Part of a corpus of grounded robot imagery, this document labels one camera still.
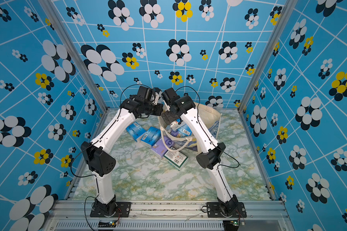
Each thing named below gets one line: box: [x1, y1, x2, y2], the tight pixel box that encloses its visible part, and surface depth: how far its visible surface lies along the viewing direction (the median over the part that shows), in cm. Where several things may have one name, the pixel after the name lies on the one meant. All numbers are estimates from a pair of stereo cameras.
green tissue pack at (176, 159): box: [162, 146, 189, 171], surface depth 88 cm
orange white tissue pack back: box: [170, 120, 184, 131], surface depth 78 cm
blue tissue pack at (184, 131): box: [176, 123, 193, 139], surface depth 84 cm
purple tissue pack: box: [150, 135, 175, 160], surface depth 92 cm
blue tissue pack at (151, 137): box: [140, 126, 162, 149], surface depth 97 cm
